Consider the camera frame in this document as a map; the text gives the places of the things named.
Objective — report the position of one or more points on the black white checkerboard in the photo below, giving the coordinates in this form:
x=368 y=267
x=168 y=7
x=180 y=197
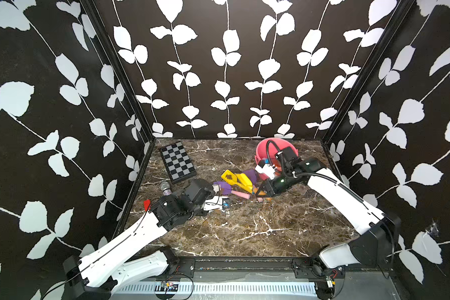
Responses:
x=178 y=164

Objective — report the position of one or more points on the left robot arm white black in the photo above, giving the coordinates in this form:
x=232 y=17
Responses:
x=102 y=273

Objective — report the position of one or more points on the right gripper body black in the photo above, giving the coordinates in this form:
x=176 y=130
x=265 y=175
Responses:
x=279 y=184

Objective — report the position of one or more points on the yellow trowel yellow handle upper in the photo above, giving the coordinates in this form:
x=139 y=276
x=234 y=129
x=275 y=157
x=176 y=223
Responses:
x=240 y=180

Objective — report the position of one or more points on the purple trowel pink handle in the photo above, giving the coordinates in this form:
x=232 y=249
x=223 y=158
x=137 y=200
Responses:
x=226 y=189
x=252 y=175

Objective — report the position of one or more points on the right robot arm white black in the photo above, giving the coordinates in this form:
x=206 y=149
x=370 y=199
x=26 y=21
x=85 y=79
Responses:
x=377 y=232

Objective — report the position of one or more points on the black front rail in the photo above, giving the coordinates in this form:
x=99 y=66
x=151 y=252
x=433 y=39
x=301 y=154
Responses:
x=301 y=267

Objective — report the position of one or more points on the pink plastic bucket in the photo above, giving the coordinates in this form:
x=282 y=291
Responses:
x=270 y=149

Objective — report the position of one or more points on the white slotted cable duct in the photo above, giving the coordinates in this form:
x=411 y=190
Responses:
x=186 y=288

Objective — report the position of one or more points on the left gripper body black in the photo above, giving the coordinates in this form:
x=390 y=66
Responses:
x=198 y=210

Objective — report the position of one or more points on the small red block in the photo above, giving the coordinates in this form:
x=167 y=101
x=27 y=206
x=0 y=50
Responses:
x=147 y=204

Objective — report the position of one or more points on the purple glitter cylinder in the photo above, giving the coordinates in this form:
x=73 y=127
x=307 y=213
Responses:
x=165 y=188

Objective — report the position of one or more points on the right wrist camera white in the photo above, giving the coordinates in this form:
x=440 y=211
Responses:
x=265 y=170

